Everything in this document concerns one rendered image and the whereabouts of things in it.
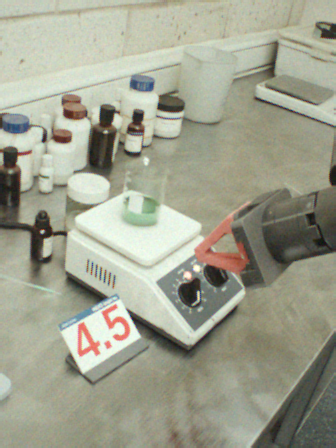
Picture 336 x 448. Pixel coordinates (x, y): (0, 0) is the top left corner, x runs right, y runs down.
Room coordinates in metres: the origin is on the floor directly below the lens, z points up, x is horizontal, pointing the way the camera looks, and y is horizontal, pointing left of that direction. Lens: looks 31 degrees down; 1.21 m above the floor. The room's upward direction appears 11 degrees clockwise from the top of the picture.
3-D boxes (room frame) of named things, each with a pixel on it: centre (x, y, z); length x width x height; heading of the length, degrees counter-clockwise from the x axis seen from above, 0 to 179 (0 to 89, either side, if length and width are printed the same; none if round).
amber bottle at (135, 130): (1.00, 0.10, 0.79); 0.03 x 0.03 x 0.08
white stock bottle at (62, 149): (0.84, 0.20, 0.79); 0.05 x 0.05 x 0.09
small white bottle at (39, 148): (0.84, 0.25, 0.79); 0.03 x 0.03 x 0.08
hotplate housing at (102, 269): (0.60, 0.02, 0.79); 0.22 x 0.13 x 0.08; 61
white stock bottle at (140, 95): (1.06, 0.11, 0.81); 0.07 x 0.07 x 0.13
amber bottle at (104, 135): (0.93, 0.15, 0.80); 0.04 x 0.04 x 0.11
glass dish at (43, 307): (0.51, 0.13, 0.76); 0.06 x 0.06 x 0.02
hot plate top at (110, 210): (0.61, 0.04, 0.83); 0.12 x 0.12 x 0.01; 61
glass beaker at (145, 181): (0.62, 0.04, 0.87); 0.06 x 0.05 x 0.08; 13
